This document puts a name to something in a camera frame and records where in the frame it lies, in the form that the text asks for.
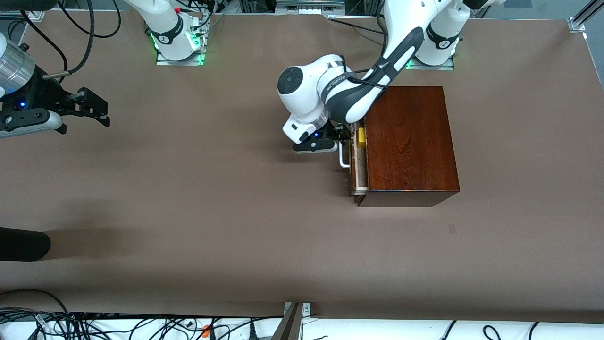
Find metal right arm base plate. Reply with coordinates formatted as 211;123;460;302
156;17;207;66

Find thick black gripper cable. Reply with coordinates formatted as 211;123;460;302
42;0;95;80

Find black cable across table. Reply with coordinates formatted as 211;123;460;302
327;14;385;36

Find arched black floor cable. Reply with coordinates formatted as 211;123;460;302
0;289;71;316

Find dark brown wooden box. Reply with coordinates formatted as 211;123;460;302
357;86;460;207

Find looped black cable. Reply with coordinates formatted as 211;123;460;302
58;0;122;38

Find small metal bracket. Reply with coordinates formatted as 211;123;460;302
284;302;311;318

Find tangled black floor cables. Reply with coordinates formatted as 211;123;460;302
0;307;284;340

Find dark metal beam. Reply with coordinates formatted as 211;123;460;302
271;302;302;340

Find black cylindrical object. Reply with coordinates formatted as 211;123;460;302
0;227;51;262

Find thin black cable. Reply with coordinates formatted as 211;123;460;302
19;9;69;71

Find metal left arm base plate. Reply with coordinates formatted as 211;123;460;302
407;56;455;71

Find aluminium corner profile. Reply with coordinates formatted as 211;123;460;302
0;10;45;22
568;0;604;34

